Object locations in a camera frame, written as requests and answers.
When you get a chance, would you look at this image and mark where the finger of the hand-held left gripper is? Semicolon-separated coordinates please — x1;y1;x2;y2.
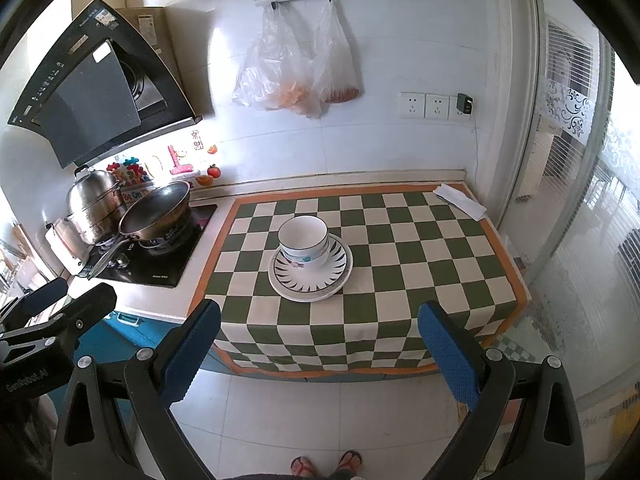
10;277;69;322
47;282;118;361

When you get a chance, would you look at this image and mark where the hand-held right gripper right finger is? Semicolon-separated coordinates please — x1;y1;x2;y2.
417;301;586;480

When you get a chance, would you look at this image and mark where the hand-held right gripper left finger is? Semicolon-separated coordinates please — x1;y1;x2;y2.
52;299;222;480

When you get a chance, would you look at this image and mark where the striped rim plate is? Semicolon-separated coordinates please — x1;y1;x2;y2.
272;236;350;293

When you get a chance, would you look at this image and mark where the plain white plate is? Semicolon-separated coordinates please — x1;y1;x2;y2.
268;236;354;303

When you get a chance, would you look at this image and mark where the blue flower print bowl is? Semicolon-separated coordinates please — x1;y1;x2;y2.
277;215;330;267

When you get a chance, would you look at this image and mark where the plain white bowl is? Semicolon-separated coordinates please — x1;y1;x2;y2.
320;232;344;264

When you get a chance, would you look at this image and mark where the person's left forearm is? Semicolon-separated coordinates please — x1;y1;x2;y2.
0;394;57;480

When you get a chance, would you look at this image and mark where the blue base cabinet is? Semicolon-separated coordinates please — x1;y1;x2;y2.
75;310;236;377

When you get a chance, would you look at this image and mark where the white kettle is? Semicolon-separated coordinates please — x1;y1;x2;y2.
45;217;92;276

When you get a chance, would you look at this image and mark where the black gas stove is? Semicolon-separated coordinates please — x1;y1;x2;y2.
87;203;220;290

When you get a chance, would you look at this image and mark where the green white checkered tablecloth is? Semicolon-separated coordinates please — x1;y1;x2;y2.
187;183;530;379

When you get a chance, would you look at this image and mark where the stainless steel pot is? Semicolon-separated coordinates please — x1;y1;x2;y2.
65;165;126;247

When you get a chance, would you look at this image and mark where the dark wok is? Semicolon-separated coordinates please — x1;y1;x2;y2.
87;180;194;281

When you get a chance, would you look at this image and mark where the person's right foot in sandal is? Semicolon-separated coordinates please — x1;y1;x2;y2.
335;450;362;476

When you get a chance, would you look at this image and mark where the folded white paper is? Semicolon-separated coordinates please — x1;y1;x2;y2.
432;183;487;221

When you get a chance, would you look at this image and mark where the black range hood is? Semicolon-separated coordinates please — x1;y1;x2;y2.
7;0;203;170

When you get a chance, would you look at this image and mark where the glass sliding door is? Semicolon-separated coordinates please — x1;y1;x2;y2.
500;0;640;411

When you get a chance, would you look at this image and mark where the large clear plastic bag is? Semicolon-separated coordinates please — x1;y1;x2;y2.
231;4;326;120

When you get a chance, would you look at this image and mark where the small clear plastic bag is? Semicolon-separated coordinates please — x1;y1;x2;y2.
312;0;362;105

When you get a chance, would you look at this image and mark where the group of colourful wall stickers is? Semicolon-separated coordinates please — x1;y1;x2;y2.
105;130;224;189

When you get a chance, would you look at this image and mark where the white wall socket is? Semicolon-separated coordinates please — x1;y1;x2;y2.
425;93;450;121
400;91;426;120

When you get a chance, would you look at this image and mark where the brown exhaust duct cover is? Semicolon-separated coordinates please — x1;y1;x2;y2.
117;5;184;111

